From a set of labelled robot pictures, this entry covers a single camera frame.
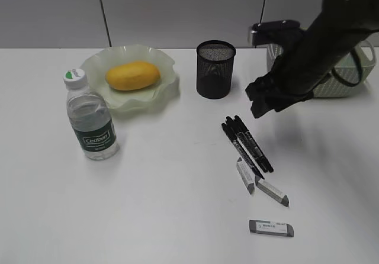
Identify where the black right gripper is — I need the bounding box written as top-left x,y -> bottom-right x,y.
245,55 -> 314,118

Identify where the black marker pen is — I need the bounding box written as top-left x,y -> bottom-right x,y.
233,115 -> 274,173
225,116 -> 269,173
221,123 -> 264,179

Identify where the grey white eraser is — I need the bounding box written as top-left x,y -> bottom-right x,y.
248,220 -> 294,237
236,157 -> 255,195
255,176 -> 290,207

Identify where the yellow mango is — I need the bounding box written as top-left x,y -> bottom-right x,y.
105,61 -> 160,91

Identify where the clear water bottle green label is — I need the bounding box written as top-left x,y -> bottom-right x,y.
63,69 -> 119,160

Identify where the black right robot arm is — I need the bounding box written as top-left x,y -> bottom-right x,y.
245,0 -> 378,118

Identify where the black mesh pen holder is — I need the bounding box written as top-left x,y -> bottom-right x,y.
196,40 -> 236,99

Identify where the light green plastic basket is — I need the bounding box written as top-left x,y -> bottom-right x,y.
265,38 -> 375,99

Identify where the frosted green wavy glass plate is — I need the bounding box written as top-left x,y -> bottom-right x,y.
81,44 -> 178,112

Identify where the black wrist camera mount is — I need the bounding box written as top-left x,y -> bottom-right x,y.
248,20 -> 305,47

